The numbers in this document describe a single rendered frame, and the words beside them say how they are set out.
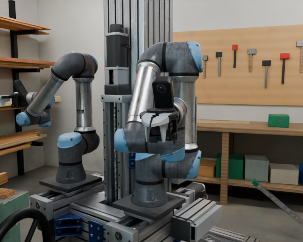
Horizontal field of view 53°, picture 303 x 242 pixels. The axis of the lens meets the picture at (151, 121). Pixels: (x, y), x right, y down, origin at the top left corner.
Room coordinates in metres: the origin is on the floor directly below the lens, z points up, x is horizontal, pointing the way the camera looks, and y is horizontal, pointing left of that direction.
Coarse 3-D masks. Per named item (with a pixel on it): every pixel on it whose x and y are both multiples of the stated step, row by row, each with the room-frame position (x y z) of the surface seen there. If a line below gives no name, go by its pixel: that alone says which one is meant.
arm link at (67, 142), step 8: (64, 136) 1.48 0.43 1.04; (72, 136) 1.48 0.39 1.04; (80, 136) 1.50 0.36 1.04; (64, 144) 1.45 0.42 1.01; (72, 144) 1.45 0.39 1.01; (80, 144) 1.49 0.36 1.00; (64, 152) 1.45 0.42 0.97; (72, 152) 1.45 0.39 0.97; (80, 152) 1.49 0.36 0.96; (64, 160) 1.45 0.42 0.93; (72, 160) 1.45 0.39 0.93; (80, 160) 1.49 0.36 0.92
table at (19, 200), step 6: (24, 192) 1.09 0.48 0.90; (0, 198) 1.03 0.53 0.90; (6, 198) 1.03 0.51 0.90; (12, 198) 1.03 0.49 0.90; (18, 198) 1.05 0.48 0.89; (24, 198) 1.08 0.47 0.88; (6, 204) 0.99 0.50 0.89; (12, 204) 1.02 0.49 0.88; (18, 204) 1.05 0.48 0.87; (24, 204) 1.08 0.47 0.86; (6, 210) 0.99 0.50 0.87; (12, 210) 1.02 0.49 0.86; (6, 216) 0.99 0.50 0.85; (6, 234) 0.86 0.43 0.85
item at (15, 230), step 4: (16, 224) 1.04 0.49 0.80; (12, 228) 1.01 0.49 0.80; (16, 228) 1.03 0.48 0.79; (12, 232) 1.01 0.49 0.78; (16, 232) 1.03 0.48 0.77; (12, 236) 1.01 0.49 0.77; (16, 236) 1.03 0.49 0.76; (20, 236) 1.05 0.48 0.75; (4, 240) 0.98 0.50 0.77; (8, 240) 0.99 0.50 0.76; (12, 240) 1.01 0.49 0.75; (16, 240) 1.03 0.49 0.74; (20, 240) 1.05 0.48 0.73
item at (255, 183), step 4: (252, 180) 2.38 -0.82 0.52; (256, 184) 2.33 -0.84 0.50; (260, 184) 2.36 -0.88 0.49; (260, 188) 2.33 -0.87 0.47; (264, 188) 2.33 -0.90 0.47; (264, 192) 2.32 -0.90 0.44; (268, 192) 2.32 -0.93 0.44; (268, 196) 2.31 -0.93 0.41; (272, 196) 2.30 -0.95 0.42; (272, 200) 2.30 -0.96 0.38; (276, 200) 2.29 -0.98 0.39; (280, 204) 2.28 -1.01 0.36; (284, 204) 2.32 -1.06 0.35; (284, 208) 2.27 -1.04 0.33; (288, 208) 2.28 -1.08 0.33; (288, 212) 2.26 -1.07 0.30; (292, 212) 2.27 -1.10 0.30; (292, 216) 2.25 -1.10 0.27; (296, 216) 2.25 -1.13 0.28; (296, 220) 2.24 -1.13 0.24; (300, 220) 2.24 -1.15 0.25
